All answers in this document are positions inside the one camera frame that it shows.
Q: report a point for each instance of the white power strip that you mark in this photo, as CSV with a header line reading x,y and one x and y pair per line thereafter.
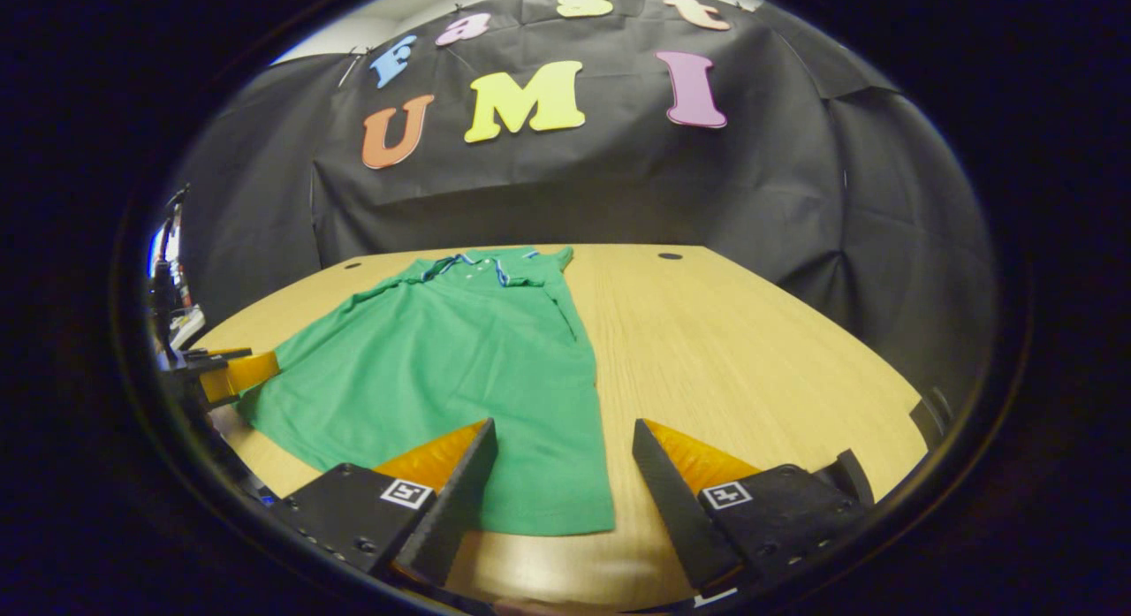
x,y
190,326

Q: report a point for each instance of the green T-shirt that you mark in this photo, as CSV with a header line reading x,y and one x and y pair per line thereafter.
x,y
424,377

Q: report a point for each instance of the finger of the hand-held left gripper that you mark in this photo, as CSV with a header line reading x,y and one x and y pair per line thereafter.
x,y
239,376
216,354

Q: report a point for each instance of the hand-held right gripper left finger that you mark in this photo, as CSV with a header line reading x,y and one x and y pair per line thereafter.
x,y
459,501

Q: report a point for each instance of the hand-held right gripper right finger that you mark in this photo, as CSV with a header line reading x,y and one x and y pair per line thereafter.
x,y
676,510

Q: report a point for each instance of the black backdrop cloth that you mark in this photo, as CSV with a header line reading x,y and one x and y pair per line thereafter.
x,y
618,183

